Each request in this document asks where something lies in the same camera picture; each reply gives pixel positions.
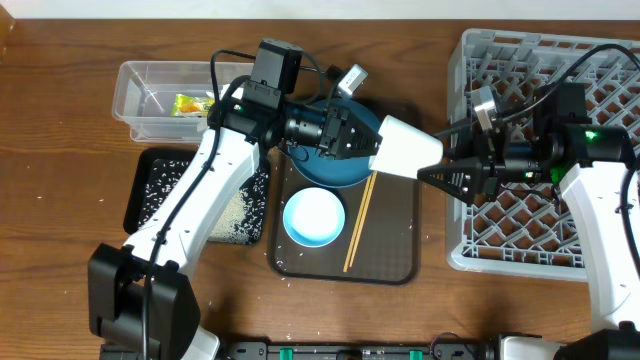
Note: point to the dark blue plate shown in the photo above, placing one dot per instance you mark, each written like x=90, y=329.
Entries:
x=336, y=173

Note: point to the grey dishwasher rack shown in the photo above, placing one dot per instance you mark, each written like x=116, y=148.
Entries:
x=523, y=232

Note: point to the black rail with green clips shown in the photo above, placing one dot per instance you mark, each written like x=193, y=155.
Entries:
x=446, y=346

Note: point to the green yellow snack wrapper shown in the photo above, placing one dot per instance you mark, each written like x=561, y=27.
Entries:
x=191, y=106

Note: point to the black waste tray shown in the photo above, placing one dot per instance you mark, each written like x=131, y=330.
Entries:
x=132, y=200

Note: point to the white green cup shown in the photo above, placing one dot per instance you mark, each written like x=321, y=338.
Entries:
x=404, y=149

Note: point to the spilled rice pile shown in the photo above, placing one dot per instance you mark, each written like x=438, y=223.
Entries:
x=240, y=215

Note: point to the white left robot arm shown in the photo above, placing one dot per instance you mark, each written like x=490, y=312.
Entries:
x=140, y=294

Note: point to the clear plastic bin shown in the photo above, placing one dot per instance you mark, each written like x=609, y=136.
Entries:
x=145, y=95

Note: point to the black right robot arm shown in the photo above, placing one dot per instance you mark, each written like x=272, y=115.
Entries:
x=595, y=169

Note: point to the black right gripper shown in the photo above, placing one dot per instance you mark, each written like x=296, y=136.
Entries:
x=481, y=175

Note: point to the brown serving tray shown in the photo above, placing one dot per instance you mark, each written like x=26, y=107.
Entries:
x=388, y=251

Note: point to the light blue bowl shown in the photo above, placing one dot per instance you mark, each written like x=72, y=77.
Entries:
x=313, y=217

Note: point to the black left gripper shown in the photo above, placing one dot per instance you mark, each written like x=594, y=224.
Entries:
x=341, y=134

